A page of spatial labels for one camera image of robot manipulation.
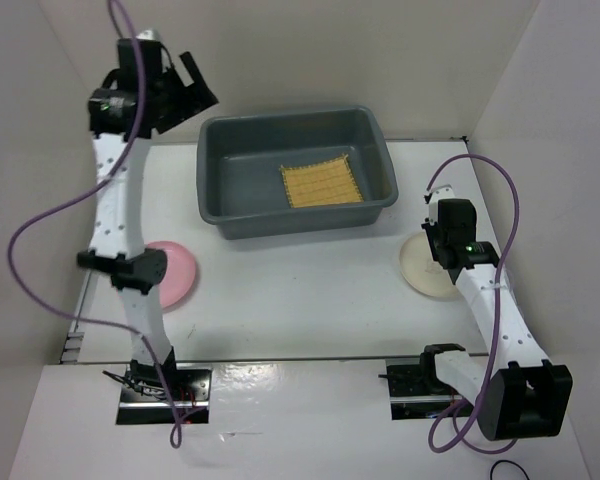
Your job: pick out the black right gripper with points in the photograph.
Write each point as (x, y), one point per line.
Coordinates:
(431, 229)

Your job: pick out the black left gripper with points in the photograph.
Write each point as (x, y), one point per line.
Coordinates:
(196, 97)

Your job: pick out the cream bear plate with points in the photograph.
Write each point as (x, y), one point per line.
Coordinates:
(423, 273)

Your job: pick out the yellow bamboo mat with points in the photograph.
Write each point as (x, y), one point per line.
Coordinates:
(325, 183)

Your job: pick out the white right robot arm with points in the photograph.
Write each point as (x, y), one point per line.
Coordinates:
(519, 393)

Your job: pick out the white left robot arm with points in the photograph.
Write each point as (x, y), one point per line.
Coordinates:
(125, 111)

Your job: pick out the grey plastic bin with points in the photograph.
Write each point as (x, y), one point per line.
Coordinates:
(239, 184)

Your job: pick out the pink plastic plate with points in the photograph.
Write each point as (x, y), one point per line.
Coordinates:
(180, 277)

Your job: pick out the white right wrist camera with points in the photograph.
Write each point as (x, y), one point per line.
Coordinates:
(434, 197)

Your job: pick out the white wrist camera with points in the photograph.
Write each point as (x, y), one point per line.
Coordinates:
(150, 34)
(434, 197)

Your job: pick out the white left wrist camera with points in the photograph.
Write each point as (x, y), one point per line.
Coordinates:
(150, 34)

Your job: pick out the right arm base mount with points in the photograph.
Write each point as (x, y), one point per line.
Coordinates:
(411, 396)

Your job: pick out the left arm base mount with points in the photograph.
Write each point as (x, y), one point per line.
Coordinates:
(145, 403)

